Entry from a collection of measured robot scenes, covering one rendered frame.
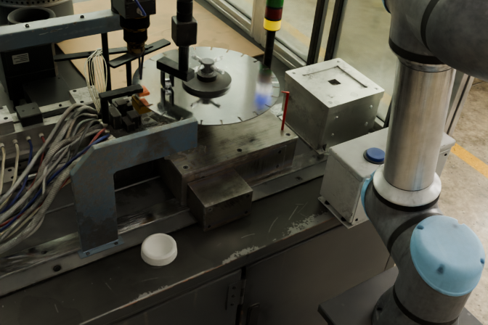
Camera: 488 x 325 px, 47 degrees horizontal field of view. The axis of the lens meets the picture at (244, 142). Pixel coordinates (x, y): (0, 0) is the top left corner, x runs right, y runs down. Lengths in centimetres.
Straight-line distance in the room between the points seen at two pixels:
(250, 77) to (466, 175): 169
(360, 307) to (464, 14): 61
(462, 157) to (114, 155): 214
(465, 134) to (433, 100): 221
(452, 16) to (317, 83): 74
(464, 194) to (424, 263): 176
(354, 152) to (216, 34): 86
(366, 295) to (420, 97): 44
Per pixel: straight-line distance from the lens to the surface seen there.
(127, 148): 101
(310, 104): 137
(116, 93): 116
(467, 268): 94
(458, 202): 262
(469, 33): 70
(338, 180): 121
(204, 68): 123
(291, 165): 134
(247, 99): 121
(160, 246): 113
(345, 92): 139
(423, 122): 88
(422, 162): 94
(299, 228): 121
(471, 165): 287
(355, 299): 112
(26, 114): 130
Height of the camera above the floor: 161
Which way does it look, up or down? 37 degrees down
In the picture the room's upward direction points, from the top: 6 degrees clockwise
